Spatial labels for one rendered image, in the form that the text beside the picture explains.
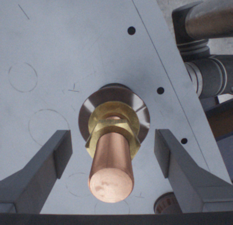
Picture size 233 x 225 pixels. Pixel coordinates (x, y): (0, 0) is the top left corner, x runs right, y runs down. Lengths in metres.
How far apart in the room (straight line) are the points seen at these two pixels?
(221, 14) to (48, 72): 0.38
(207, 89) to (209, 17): 0.17
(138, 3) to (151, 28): 0.04
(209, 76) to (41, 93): 0.38
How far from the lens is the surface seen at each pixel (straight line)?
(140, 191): 0.40
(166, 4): 1.80
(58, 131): 0.16
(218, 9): 0.47
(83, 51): 0.30
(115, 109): 0.19
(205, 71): 0.45
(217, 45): 1.94
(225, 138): 1.00
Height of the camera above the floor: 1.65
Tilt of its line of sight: 75 degrees down
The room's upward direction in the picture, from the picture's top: 180 degrees counter-clockwise
